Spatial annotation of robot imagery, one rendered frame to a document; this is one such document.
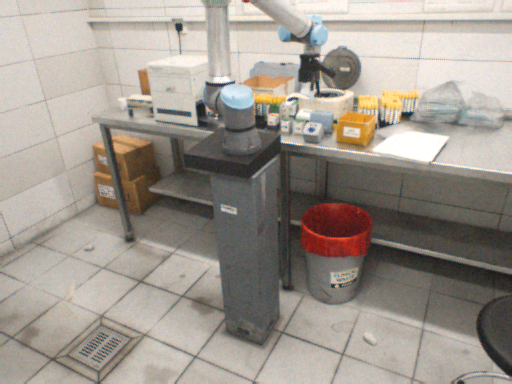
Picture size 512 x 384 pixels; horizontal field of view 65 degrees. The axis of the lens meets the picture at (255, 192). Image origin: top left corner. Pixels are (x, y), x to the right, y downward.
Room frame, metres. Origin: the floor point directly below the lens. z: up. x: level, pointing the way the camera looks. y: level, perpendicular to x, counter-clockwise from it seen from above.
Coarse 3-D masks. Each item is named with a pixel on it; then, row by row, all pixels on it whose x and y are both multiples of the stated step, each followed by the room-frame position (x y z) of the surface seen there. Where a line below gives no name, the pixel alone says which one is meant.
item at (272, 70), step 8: (256, 64) 2.49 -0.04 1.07; (264, 64) 2.46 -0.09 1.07; (272, 64) 2.43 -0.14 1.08; (280, 64) 2.40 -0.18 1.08; (288, 64) 2.38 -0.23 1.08; (296, 64) 2.35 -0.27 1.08; (256, 72) 2.49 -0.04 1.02; (264, 72) 2.46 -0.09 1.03; (272, 72) 2.43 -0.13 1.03; (280, 72) 2.40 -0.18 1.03; (288, 72) 2.37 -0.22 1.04; (296, 72) 2.34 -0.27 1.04; (296, 80) 2.34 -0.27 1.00; (296, 88) 2.33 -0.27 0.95
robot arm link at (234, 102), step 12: (240, 84) 1.49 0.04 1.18; (228, 96) 1.40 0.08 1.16; (240, 96) 1.40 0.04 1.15; (252, 96) 1.44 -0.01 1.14; (216, 108) 1.48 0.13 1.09; (228, 108) 1.40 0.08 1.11; (240, 108) 1.39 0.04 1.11; (252, 108) 1.42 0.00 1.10; (228, 120) 1.41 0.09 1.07; (240, 120) 1.39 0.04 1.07; (252, 120) 1.42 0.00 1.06
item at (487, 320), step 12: (492, 300) 0.88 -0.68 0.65; (504, 300) 0.87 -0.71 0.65; (480, 312) 0.84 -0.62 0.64; (492, 312) 0.83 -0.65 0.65; (504, 312) 0.82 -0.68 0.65; (480, 324) 0.79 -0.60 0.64; (492, 324) 0.78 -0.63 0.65; (504, 324) 0.78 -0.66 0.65; (480, 336) 0.76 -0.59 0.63; (492, 336) 0.74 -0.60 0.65; (504, 336) 0.74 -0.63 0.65; (492, 348) 0.71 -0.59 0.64; (504, 348) 0.70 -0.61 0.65; (492, 360) 0.70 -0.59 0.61; (504, 360) 0.68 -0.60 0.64; (480, 372) 0.93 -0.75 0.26; (492, 372) 0.93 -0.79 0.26; (504, 372) 0.67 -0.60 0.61
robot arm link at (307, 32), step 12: (240, 0) 1.47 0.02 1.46; (252, 0) 1.45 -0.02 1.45; (264, 0) 1.47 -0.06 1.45; (276, 0) 1.49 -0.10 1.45; (264, 12) 1.51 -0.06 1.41; (276, 12) 1.50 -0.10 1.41; (288, 12) 1.52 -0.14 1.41; (300, 12) 1.56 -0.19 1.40; (288, 24) 1.53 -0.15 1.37; (300, 24) 1.54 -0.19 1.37; (312, 24) 1.58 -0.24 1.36; (300, 36) 1.57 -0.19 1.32; (312, 36) 1.56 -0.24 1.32; (324, 36) 1.58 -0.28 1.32
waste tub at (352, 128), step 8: (352, 112) 1.73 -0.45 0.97; (344, 120) 1.71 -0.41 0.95; (352, 120) 1.73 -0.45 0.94; (360, 120) 1.71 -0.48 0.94; (368, 120) 1.69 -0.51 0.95; (344, 128) 1.62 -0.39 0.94; (352, 128) 1.60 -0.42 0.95; (360, 128) 1.58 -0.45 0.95; (368, 128) 1.58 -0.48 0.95; (336, 136) 1.63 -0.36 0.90; (344, 136) 1.61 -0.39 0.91; (352, 136) 1.60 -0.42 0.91; (360, 136) 1.58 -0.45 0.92; (368, 136) 1.59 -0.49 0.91; (360, 144) 1.58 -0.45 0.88
